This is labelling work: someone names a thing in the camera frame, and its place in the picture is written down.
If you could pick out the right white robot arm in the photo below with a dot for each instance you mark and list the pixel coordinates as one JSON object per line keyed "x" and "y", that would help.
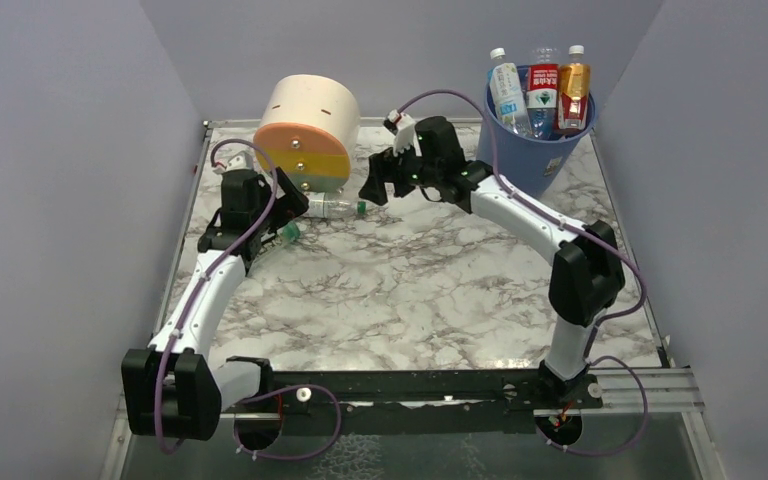
{"x": 586, "y": 276}

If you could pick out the green label tea bottle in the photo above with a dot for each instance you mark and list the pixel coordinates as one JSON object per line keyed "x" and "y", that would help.
{"x": 287, "y": 235}

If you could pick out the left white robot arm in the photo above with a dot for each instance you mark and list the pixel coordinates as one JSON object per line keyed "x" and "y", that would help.
{"x": 170, "y": 390}

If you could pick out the red label clear bottle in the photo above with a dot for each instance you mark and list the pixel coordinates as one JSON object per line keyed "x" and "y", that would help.
{"x": 541, "y": 91}

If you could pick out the white blue label tea bottle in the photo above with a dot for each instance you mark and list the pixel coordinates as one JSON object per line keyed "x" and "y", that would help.
{"x": 506, "y": 91}

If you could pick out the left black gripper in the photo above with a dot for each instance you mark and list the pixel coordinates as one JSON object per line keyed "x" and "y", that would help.
{"x": 285, "y": 201}

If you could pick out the blue plastic bin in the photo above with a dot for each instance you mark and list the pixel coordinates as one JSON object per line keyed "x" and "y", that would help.
{"x": 529, "y": 164}

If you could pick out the red yellow label juice bottle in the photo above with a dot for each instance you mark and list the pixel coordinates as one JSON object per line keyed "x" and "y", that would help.
{"x": 573, "y": 91}

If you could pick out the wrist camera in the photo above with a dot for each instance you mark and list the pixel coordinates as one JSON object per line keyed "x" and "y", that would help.
{"x": 402, "y": 126}
{"x": 242, "y": 160}

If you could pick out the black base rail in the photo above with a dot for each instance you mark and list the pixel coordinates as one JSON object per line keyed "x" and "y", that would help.
{"x": 407, "y": 402}

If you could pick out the beige round drum box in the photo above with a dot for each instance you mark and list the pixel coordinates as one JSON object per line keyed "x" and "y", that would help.
{"x": 310, "y": 129}

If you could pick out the green cap clear bottle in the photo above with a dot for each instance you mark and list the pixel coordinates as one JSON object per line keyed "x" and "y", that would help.
{"x": 333, "y": 206}

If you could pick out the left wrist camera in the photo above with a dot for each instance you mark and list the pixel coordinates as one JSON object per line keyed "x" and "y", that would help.
{"x": 242, "y": 160}

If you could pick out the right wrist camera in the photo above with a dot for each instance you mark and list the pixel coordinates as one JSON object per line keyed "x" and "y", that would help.
{"x": 402, "y": 126}

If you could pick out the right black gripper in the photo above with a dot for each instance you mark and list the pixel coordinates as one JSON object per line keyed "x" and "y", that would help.
{"x": 391, "y": 171}

